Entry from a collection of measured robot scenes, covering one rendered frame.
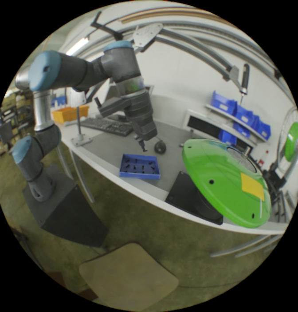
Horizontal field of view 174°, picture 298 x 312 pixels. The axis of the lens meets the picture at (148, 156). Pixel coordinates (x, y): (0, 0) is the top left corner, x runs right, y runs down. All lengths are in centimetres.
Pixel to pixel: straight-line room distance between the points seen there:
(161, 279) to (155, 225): 79
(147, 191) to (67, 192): 29
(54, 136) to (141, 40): 46
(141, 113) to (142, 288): 66
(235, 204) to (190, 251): 120
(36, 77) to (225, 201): 30
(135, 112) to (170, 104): 94
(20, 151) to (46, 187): 16
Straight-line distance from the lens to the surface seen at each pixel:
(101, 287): 59
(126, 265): 53
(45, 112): 40
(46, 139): 41
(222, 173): 17
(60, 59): 17
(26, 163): 37
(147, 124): 25
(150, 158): 38
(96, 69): 24
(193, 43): 50
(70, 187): 41
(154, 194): 29
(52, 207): 41
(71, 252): 131
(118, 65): 22
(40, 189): 42
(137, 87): 22
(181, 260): 128
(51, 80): 17
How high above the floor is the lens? 115
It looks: 34 degrees down
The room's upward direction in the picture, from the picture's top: 12 degrees clockwise
